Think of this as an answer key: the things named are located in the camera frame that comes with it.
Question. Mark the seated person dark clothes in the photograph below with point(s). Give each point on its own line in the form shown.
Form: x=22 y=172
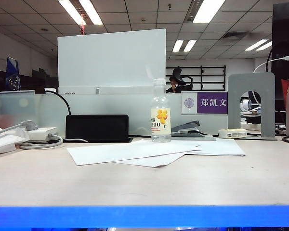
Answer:
x=172 y=89

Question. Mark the grey flat metal plate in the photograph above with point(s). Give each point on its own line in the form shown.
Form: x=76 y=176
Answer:
x=206 y=138

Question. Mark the dark ceiling air vent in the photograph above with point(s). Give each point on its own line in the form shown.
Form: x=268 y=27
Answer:
x=235 y=35

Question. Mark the black desk socket box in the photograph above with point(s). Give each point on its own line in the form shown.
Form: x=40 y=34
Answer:
x=97 y=127

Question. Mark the red hanging ornament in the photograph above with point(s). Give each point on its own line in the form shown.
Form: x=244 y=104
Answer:
x=82 y=27

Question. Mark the blue crystal trophy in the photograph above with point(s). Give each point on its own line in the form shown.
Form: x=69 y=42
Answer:
x=12 y=69

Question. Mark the black wall shelf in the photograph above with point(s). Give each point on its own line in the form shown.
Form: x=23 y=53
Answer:
x=202 y=72

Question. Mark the small white device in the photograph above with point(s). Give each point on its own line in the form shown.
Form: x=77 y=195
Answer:
x=232 y=134

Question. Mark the white power strip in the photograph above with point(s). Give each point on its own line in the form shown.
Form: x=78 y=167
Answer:
x=45 y=132

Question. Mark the frosted glass desk partition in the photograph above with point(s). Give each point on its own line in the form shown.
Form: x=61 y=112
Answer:
x=139 y=113

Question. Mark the white paper stack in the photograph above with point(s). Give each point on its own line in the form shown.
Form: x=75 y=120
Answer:
x=221 y=148

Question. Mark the tall black cabinet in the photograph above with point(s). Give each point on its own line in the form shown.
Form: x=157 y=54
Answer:
x=286 y=36

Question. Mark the black office chair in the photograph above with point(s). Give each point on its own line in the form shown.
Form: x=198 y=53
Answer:
x=177 y=72

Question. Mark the purple and white name plate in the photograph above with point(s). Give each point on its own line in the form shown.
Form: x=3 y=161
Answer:
x=211 y=103

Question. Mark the white printed plastic bag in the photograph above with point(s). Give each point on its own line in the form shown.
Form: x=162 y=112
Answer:
x=2 y=144

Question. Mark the white desk fan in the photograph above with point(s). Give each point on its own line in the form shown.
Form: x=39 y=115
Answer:
x=245 y=105

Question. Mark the white frosted board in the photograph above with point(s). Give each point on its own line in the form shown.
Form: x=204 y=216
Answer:
x=110 y=60

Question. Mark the grey stapler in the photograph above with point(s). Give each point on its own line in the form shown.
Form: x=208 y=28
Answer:
x=185 y=127

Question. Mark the fluorescent ceiling light panel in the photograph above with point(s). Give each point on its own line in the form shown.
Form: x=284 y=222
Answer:
x=178 y=46
x=91 y=12
x=70 y=10
x=264 y=46
x=190 y=46
x=256 y=45
x=208 y=10

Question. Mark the large white paper sheet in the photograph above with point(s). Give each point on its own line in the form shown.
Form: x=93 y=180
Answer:
x=110 y=151

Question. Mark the grey metal arched bookend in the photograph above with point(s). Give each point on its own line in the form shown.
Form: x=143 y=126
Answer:
x=233 y=108

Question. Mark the clear plastic drink bottle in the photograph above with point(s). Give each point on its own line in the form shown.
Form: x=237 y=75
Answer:
x=160 y=120

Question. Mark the grey power plug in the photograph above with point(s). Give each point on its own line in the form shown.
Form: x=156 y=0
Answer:
x=30 y=125

